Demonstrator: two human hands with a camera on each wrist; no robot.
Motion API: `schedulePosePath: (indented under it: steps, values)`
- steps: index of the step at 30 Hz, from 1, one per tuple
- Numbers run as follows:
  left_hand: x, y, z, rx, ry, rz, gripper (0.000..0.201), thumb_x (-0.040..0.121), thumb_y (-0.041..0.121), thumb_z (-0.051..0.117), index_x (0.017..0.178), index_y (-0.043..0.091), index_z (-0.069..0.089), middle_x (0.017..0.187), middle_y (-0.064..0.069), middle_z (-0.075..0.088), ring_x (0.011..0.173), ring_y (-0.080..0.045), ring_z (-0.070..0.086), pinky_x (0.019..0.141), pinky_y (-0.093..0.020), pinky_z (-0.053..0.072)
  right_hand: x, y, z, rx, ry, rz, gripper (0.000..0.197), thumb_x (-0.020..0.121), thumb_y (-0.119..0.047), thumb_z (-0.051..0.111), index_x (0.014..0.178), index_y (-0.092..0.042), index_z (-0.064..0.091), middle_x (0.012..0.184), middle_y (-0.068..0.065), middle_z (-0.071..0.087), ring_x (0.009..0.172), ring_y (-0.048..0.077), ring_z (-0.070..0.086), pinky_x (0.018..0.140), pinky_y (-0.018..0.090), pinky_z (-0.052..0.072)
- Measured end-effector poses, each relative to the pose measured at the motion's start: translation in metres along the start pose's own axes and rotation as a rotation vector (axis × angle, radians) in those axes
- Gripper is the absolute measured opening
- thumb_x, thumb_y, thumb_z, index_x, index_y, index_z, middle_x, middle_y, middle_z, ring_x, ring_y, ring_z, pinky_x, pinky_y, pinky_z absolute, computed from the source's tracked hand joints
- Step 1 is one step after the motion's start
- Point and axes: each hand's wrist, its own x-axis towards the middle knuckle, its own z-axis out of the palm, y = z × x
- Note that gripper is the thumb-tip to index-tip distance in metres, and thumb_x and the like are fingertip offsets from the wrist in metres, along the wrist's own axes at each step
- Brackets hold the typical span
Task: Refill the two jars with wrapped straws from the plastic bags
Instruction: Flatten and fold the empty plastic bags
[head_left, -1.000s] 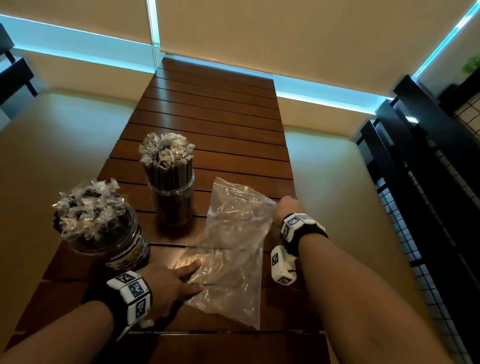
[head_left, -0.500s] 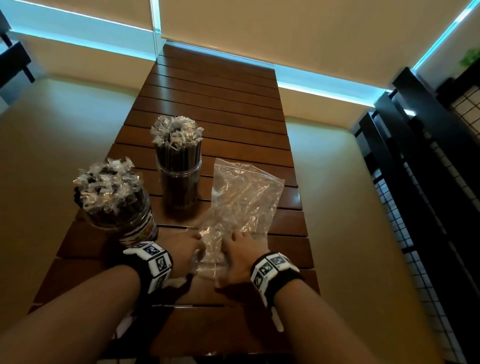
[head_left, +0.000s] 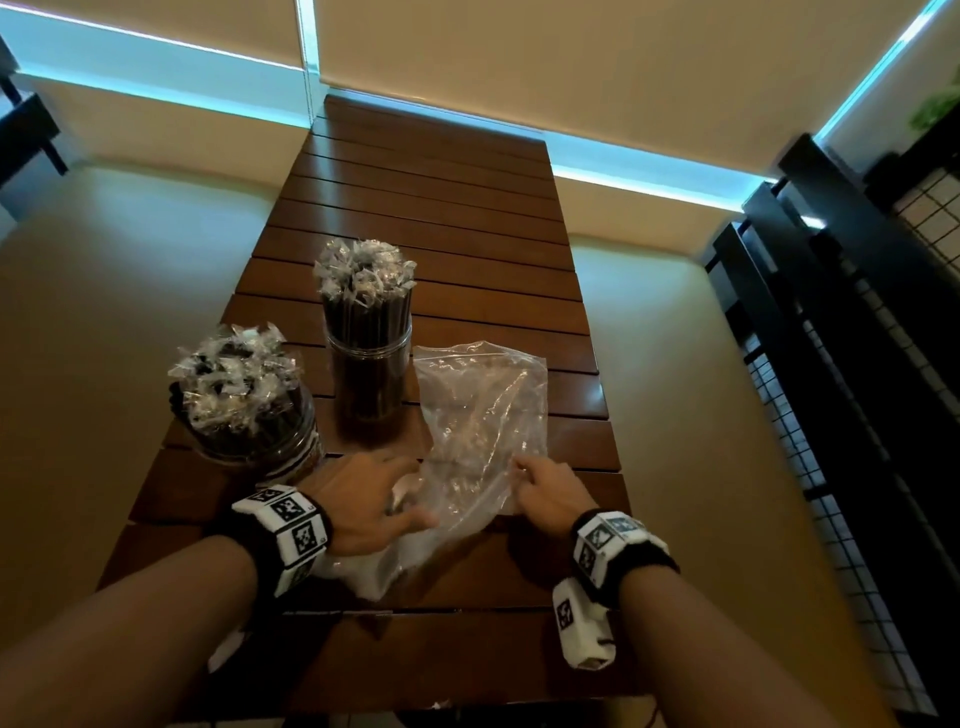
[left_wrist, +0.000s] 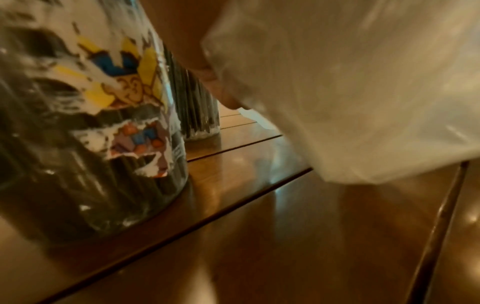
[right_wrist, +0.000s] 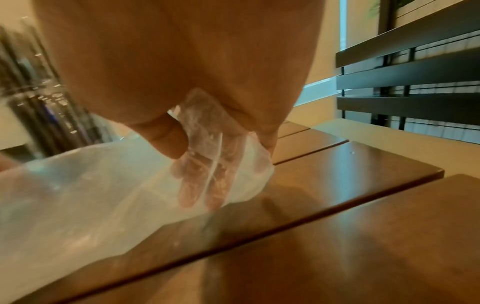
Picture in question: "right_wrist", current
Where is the person's right hand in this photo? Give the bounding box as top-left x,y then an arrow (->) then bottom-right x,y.
31,0 -> 328,210

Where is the transparent plastic cup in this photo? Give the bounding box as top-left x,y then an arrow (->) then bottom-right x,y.
0,80 -> 115,158

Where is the clear plastic zip bag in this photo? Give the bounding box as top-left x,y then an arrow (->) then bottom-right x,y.
0,87 -> 277,297

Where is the beige padded bench seat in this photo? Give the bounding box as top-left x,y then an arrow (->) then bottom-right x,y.
312,118 -> 480,179

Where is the black slatted bench backrest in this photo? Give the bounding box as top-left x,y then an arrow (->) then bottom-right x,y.
335,0 -> 480,142

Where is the beige roller blind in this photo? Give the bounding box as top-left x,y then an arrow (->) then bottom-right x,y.
346,0 -> 381,50
305,0 -> 342,87

